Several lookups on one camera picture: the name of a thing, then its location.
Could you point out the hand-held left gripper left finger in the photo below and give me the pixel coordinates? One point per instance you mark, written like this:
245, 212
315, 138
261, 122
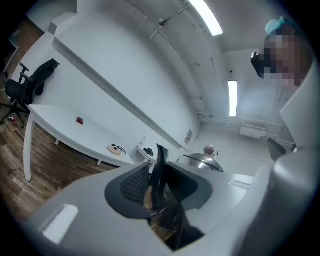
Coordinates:
87, 225

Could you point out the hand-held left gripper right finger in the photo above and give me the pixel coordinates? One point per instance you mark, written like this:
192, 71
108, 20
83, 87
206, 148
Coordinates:
220, 195

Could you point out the round tan kettle base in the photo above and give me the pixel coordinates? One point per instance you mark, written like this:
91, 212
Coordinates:
113, 149

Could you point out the dark monitor screen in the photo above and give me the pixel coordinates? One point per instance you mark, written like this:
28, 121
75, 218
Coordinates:
276, 149

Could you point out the small black device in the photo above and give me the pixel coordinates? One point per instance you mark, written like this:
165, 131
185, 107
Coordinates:
149, 151

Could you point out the small white side table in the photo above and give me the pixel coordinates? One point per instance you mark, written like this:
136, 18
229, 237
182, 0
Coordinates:
143, 153

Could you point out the short ceiling light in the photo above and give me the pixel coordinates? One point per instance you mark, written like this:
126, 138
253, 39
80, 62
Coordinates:
232, 98

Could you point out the long white desk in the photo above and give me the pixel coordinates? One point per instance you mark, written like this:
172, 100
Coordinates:
65, 125

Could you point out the small red object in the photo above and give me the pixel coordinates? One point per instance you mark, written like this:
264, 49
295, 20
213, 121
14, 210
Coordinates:
80, 120

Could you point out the person's white garment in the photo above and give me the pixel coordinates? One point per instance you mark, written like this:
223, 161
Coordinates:
303, 112

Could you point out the black office chair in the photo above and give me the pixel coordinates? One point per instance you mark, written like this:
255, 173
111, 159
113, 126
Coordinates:
30, 85

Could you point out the person's head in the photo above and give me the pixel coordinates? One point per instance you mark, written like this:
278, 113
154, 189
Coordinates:
290, 57

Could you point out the long ceiling light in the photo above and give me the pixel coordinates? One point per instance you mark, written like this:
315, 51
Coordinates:
206, 16

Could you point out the blue hair cap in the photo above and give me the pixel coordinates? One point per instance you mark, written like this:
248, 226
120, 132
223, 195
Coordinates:
276, 23

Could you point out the ceiling smoke detector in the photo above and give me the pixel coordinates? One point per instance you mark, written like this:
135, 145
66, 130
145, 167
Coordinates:
162, 22

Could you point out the white ceiling conduit pipe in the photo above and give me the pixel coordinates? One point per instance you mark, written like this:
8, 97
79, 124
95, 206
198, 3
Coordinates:
172, 17

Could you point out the wall notice sheet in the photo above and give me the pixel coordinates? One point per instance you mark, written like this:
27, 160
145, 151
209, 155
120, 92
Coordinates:
188, 137

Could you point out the white wall air conditioner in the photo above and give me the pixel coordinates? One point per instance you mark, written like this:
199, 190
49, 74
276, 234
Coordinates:
253, 130

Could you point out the black head camera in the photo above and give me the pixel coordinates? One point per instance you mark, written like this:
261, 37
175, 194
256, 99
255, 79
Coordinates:
258, 63

